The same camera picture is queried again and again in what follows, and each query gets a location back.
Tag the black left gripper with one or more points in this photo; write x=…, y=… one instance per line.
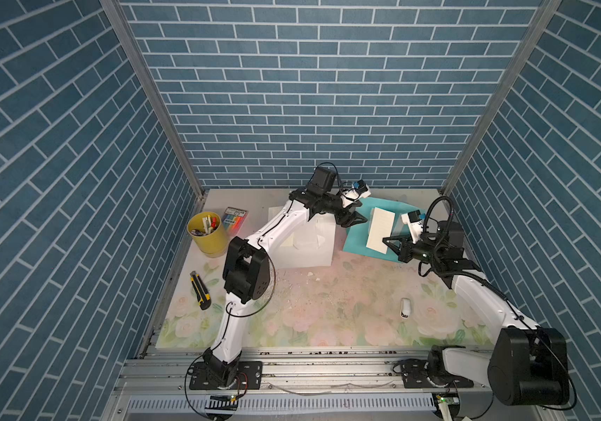
x=344, y=220

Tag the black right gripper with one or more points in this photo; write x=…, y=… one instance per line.
x=404, y=251

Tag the teal paper bag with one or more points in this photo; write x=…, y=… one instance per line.
x=355, y=242

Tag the small grey stapler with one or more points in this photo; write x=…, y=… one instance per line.
x=405, y=308

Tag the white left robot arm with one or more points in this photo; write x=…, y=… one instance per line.
x=249, y=267

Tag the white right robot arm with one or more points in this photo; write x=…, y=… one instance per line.
x=528, y=364

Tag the colourful marker box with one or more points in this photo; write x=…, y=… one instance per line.
x=232, y=220

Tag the yellow pen cup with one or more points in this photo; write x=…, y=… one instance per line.
x=207, y=231

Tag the yellow black utility knife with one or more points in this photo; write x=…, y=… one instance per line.
x=201, y=291

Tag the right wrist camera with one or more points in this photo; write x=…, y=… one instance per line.
x=414, y=220

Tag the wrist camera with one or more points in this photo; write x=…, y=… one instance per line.
x=414, y=220
x=351, y=194

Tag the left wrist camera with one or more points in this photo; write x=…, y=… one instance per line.
x=351, y=194

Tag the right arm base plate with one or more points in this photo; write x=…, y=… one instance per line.
x=415, y=374

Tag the aluminium frame rail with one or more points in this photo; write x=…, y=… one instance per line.
x=301, y=384

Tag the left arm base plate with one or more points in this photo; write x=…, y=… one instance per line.
x=203, y=376

